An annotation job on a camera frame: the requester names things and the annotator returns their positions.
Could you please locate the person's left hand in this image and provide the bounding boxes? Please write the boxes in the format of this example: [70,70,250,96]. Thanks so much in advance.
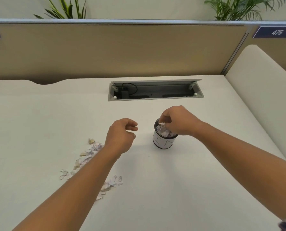
[104,118,138,156]

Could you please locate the person's right hand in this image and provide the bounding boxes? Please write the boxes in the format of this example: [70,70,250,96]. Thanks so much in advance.
[158,105,203,137]

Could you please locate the person's right forearm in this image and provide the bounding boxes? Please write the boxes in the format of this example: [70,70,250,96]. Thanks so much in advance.
[193,120,286,221]

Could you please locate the person's left forearm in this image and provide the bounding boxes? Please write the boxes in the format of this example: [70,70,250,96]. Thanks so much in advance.
[13,144,122,231]

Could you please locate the crumpled paper scraps in cup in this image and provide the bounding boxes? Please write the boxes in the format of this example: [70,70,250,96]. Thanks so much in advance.
[156,122,176,138]

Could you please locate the white cup with black rim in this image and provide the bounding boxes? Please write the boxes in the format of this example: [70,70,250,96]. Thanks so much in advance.
[153,118,179,150]

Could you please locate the pile of torn paper scraps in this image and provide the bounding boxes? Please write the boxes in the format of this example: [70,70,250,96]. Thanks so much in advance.
[72,138,119,201]

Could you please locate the wide beige partition panel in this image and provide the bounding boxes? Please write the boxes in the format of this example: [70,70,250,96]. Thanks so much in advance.
[0,19,249,85]

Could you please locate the white rounded side divider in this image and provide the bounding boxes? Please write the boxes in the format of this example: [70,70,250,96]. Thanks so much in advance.
[224,44,286,162]

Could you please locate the narrow beige partition panel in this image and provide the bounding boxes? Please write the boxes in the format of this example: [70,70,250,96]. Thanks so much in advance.
[226,21,286,75]

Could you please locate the green palm plant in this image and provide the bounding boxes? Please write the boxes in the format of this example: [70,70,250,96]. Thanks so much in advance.
[204,0,286,21]

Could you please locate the green broad-leaf plant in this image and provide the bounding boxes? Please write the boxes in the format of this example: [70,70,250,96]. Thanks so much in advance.
[34,0,87,20]

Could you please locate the grey desk cable box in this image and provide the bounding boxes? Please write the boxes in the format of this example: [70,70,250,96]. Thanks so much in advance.
[108,79,204,102]

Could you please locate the black power adapter with cable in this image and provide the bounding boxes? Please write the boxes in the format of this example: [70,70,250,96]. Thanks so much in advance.
[120,83,137,99]

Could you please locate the grey aluminium partition post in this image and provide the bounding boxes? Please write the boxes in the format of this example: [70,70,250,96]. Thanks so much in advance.
[222,24,252,75]

